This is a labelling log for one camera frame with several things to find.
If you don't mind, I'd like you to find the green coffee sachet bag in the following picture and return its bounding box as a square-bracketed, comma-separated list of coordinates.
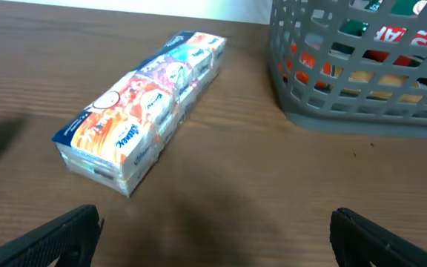
[339, 0, 427, 67]

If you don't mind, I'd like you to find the red spaghetti packet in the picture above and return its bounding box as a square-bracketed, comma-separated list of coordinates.
[272, 44, 427, 110]

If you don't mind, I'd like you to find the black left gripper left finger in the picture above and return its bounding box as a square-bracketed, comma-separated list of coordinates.
[0, 204, 105, 267]

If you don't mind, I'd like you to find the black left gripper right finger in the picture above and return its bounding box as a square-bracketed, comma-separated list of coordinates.
[330, 208, 427, 267]

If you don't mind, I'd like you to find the grey plastic lattice basket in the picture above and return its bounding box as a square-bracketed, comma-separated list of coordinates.
[268, 0, 427, 138]

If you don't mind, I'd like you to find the colourful tissue multipack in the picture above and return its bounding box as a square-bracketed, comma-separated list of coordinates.
[52, 31, 227, 196]

